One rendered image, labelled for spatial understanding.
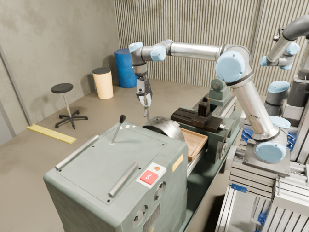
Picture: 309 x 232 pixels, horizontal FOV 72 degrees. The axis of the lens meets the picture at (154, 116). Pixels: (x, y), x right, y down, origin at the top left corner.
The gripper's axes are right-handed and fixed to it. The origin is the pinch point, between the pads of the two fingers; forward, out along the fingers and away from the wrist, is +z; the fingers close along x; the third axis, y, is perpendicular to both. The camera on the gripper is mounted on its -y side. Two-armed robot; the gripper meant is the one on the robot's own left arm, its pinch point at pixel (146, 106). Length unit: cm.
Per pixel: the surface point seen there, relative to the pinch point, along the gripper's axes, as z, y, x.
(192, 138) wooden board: 51, 36, -27
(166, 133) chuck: 18.1, -3.3, -9.4
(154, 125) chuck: 14.3, 1.3, -2.1
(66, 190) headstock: 12, -50, 32
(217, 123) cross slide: 45, 45, -49
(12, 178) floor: 111, 76, 197
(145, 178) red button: 13.6, -44.6, -0.9
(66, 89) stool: 43, 194, 152
